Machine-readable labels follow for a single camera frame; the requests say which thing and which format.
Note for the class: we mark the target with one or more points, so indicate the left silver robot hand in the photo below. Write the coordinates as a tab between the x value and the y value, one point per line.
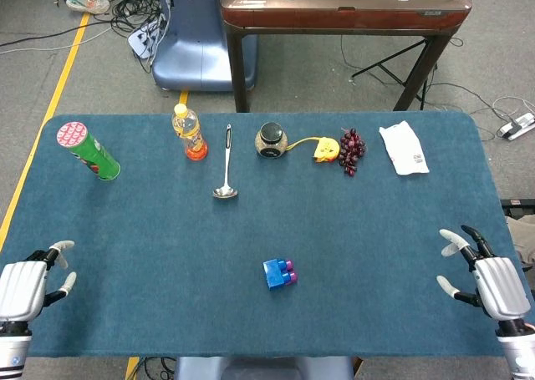
21	284

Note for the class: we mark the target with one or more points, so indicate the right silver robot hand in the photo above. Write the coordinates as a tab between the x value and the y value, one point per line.
499	284

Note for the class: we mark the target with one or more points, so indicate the purple toy brick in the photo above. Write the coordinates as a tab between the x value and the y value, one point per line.
292	276

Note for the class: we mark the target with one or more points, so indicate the blue purple toy block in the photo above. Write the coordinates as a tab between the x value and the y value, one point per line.
273	275

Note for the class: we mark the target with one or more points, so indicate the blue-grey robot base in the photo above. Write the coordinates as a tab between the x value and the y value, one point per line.
263	369

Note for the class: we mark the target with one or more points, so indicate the green chips can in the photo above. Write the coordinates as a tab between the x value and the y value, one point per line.
90	154

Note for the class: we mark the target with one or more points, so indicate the grey power strip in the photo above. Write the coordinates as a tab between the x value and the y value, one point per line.
516	127

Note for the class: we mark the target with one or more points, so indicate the white plastic packet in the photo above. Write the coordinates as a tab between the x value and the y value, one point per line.
403	148

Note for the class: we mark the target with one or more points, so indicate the bunch of dark grapes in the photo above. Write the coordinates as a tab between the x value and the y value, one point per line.
351	150

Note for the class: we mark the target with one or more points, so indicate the yellow tape measure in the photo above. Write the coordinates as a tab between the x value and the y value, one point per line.
326	150

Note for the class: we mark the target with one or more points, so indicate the orange drink bottle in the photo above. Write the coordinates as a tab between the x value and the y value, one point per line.
190	135

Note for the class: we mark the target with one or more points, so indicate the blue felt table cloth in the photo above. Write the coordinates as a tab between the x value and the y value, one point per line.
267	229

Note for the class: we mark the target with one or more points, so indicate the glass jar black lid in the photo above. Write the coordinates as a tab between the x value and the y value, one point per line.
271	140

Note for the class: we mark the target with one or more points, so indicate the white power strip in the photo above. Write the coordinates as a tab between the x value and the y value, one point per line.
142	42

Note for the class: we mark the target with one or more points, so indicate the brown mahjong table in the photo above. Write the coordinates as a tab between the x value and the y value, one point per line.
342	14

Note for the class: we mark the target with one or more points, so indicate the blue-grey machine pedestal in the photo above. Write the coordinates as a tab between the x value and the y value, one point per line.
196	54

